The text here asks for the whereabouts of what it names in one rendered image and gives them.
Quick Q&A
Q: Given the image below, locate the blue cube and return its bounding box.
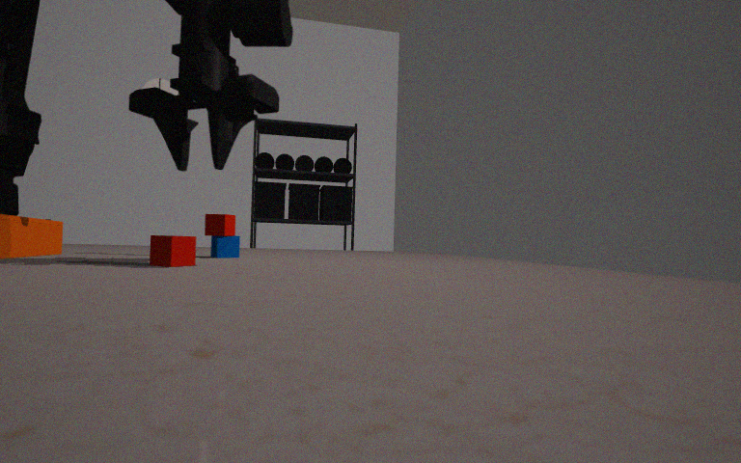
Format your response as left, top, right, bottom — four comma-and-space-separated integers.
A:
210, 235, 239, 258

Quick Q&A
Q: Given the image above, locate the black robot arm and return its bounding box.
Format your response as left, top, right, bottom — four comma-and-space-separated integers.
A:
0, 0, 292, 216

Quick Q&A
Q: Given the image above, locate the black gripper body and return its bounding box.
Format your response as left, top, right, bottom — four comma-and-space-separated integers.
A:
129, 33, 279, 118

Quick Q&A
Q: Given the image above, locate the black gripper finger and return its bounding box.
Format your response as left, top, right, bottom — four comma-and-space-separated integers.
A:
207, 101, 258, 170
146, 109, 199, 171

